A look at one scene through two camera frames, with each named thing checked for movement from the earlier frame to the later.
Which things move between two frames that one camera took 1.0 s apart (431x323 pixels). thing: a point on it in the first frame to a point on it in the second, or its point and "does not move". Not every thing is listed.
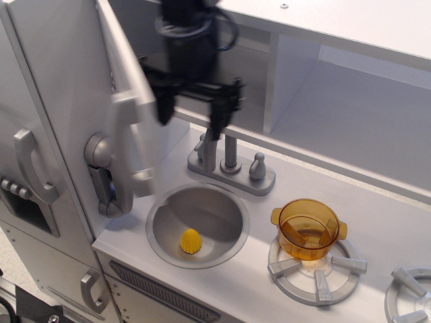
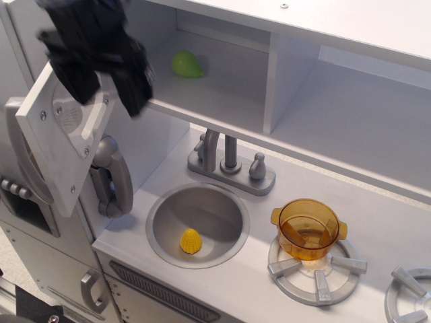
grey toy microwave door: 126,110 to 52,136
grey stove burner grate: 323,282 does not move
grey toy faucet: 223,165 does not move
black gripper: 192,68 to 97,29
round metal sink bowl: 198,226 does not move
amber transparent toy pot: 308,229 does not move
